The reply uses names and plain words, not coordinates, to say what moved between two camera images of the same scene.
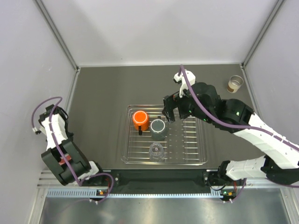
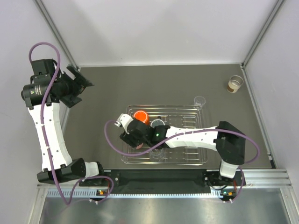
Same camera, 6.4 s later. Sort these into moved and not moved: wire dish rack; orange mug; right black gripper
Moved: right black gripper
Not moved: wire dish rack; orange mug
